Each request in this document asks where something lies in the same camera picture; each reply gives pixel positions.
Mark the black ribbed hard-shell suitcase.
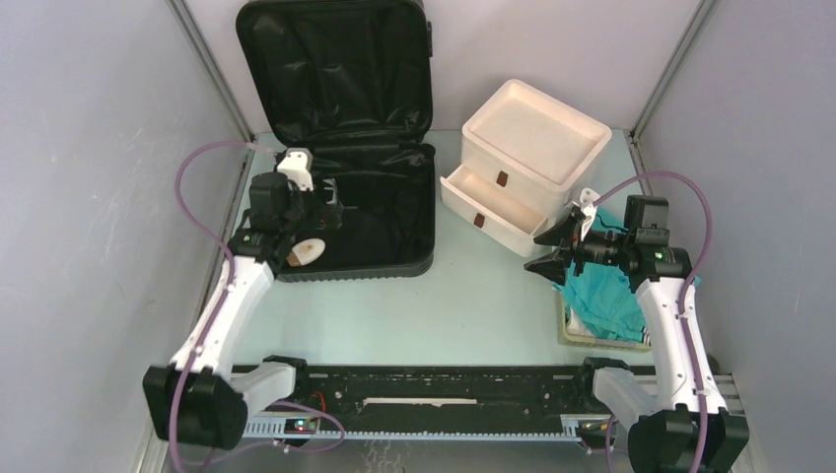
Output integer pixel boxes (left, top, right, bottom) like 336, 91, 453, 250
236, 1, 436, 283

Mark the white bottle orange logo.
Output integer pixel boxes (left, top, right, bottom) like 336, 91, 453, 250
285, 238, 326, 267

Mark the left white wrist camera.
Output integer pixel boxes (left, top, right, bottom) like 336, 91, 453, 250
275, 148, 314, 192

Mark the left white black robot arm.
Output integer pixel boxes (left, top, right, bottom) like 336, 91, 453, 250
142, 171, 343, 450

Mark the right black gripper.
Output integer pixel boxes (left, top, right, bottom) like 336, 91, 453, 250
523, 210, 632, 287

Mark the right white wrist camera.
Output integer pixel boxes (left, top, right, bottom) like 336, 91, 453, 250
570, 187, 600, 241

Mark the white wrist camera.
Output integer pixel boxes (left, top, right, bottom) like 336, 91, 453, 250
275, 148, 314, 192
570, 187, 600, 241

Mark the white drawer unit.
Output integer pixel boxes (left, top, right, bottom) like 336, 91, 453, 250
440, 79, 613, 257

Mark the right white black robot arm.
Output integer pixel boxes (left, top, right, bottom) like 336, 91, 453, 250
524, 188, 749, 472

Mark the light teal bottom garment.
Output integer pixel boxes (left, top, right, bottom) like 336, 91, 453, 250
561, 205, 702, 344

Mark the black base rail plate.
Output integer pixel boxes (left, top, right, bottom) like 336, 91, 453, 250
260, 364, 655, 439

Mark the pale yellow perforated basket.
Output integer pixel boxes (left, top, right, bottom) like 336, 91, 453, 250
556, 286, 651, 352

